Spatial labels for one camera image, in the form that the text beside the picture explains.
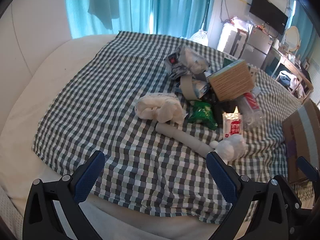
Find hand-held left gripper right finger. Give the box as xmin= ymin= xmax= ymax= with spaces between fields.
xmin=206 ymin=151 xmax=292 ymax=240

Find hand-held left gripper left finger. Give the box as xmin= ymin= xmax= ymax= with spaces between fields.
xmin=22 ymin=151 xmax=105 ymax=240

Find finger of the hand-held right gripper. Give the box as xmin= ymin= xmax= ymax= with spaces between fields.
xmin=279 ymin=156 xmax=320 ymax=233

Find brown cardboard box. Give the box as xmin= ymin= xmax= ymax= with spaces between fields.
xmin=282 ymin=99 xmax=320 ymax=184

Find red white packet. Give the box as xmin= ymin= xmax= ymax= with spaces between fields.
xmin=222 ymin=112 xmax=243 ymax=140

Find white plastic cylinder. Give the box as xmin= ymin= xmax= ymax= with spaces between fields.
xmin=155 ymin=122 xmax=214 ymax=156

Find green snack packet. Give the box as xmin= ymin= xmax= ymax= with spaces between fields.
xmin=187 ymin=101 xmax=218 ymax=130

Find black plastic bag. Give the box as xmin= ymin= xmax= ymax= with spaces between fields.
xmin=205 ymin=92 xmax=238 ymax=125

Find clear bottle with red label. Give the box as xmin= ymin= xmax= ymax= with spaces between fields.
xmin=236 ymin=92 xmax=265 ymax=131

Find blue white packet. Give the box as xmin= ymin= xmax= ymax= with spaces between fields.
xmin=194 ymin=80 xmax=210 ymax=98

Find green white medicine box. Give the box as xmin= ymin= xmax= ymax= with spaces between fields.
xmin=207 ymin=59 xmax=255 ymax=102

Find grey tape roll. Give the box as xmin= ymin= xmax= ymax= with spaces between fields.
xmin=179 ymin=74 xmax=199 ymax=100

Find white paper packet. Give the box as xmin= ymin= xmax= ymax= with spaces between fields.
xmin=246 ymin=65 xmax=262 ymax=97

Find grey plastic bag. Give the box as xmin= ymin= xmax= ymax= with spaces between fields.
xmin=179 ymin=45 xmax=210 ymax=75

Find dark blue printed packet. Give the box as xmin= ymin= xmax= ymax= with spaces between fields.
xmin=166 ymin=49 xmax=190 ymax=80

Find wooden chair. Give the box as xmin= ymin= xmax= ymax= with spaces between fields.
xmin=276 ymin=69 xmax=314 ymax=103

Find white waffle blanket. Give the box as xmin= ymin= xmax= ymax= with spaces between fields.
xmin=0 ymin=185 xmax=25 ymax=240

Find clothes on chair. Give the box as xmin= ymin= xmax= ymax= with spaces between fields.
xmin=279 ymin=70 xmax=304 ymax=93

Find green white checkered cloth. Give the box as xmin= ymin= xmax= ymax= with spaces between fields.
xmin=31 ymin=31 xmax=314 ymax=224

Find wooden dressing table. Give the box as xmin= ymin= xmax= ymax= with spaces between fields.
xmin=261 ymin=45 xmax=314 ymax=100

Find oval table mirror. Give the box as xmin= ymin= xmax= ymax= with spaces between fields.
xmin=284 ymin=26 xmax=300 ymax=52

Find silver fridge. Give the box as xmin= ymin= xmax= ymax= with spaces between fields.
xmin=240 ymin=26 xmax=273 ymax=68

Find white suitcase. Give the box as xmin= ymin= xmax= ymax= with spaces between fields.
xmin=217 ymin=22 xmax=250 ymax=57

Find large clear water bottle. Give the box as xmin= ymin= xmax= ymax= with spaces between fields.
xmin=190 ymin=29 xmax=208 ymax=47

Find white red plastic bags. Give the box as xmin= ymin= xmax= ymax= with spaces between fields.
xmin=226 ymin=16 xmax=253 ymax=29

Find white padded headboard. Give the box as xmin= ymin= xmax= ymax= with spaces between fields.
xmin=0 ymin=0 xmax=72 ymax=140

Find light teal sheer curtain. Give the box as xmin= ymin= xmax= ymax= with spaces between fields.
xmin=64 ymin=0 xmax=157 ymax=39

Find dark teal curtain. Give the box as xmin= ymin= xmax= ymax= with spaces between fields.
xmin=150 ymin=0 xmax=218 ymax=39

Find black wall television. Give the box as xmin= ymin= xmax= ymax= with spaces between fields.
xmin=249 ymin=0 xmax=289 ymax=35

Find white mop handle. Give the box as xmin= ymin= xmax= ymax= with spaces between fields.
xmin=200 ymin=0 xmax=210 ymax=32

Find blue wall cable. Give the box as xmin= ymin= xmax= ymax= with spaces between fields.
xmin=220 ymin=0 xmax=232 ymax=24

